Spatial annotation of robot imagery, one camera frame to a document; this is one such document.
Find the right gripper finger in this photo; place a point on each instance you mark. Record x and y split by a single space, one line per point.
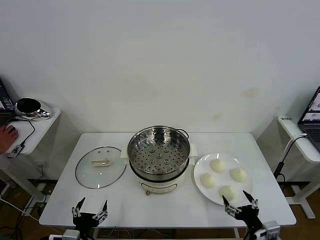
231 210
254 203

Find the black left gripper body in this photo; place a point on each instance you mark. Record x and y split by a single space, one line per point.
87 220

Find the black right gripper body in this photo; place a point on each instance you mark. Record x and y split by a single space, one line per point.
247 215

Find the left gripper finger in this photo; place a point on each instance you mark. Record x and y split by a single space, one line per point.
102 214
75 212

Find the white steamed baozi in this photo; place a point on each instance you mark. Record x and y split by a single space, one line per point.
228 193
217 165
208 180
238 174

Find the stainless steel steamer basket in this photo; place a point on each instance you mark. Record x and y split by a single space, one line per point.
141 167

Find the person's bare hand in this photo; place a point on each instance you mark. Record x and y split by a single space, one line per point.
8 138

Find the round white plate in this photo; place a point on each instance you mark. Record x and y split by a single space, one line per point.
225 178

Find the round glass pot lid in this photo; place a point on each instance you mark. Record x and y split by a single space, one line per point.
87 175

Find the cream electric cooker pot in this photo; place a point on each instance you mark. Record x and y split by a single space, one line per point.
160 186

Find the small grey usb hub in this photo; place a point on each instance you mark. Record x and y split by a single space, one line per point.
15 150

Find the white side desk with chrome device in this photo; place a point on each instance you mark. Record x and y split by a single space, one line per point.
37 135

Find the small white desk label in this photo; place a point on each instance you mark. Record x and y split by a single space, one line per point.
286 118

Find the grey laptop with pink screen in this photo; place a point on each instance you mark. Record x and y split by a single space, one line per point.
311 130

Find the shiny chrome rounded device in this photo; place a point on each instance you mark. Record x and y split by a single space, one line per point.
42 110

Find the black laptop with dark screen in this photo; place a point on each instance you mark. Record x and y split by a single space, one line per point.
5 105

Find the white wall socket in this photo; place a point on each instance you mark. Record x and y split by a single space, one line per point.
42 164

